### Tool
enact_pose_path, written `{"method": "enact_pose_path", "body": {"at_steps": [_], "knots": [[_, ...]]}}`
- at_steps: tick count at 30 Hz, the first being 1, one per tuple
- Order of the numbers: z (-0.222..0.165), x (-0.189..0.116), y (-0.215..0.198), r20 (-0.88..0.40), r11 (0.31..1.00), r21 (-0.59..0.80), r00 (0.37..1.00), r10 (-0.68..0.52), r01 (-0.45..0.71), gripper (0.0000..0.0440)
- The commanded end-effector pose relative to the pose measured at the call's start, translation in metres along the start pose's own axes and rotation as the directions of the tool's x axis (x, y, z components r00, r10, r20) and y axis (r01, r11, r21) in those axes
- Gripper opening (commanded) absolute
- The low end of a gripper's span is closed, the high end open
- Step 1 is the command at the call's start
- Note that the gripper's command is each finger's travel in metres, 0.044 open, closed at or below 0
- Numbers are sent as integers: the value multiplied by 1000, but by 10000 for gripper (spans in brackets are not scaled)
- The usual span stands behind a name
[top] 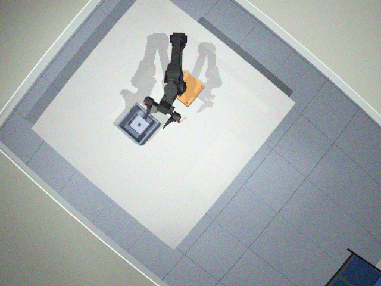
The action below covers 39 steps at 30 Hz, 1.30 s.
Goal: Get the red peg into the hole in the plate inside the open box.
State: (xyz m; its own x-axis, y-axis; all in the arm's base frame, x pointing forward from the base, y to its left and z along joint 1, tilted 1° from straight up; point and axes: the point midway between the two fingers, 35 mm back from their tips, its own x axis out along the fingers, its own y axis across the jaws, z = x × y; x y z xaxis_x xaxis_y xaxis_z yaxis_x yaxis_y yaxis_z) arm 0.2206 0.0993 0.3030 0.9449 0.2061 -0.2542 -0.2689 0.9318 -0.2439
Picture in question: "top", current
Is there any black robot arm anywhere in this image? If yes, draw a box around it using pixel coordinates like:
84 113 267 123
157 33 187 115

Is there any white square plate with hole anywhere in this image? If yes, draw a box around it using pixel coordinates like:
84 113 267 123
130 115 151 135

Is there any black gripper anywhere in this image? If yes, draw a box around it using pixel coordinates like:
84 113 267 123
144 94 181 129

